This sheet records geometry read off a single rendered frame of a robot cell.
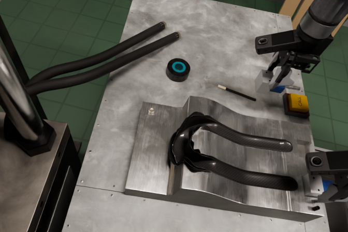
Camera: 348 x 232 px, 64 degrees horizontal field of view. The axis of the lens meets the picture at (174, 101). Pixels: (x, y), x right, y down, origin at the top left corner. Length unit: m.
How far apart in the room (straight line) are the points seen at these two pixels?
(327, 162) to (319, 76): 1.85
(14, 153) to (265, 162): 0.69
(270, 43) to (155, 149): 0.41
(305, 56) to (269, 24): 0.55
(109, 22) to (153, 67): 1.37
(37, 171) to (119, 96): 0.32
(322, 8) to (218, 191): 0.47
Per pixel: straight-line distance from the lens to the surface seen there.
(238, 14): 1.30
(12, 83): 0.63
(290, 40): 0.77
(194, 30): 1.16
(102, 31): 2.26
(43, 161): 0.86
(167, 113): 0.82
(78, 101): 1.88
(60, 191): 1.01
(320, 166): 0.69
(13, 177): 0.87
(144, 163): 0.75
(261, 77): 0.88
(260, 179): 0.80
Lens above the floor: 1.57
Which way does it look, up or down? 56 degrees down
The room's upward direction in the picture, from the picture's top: 16 degrees clockwise
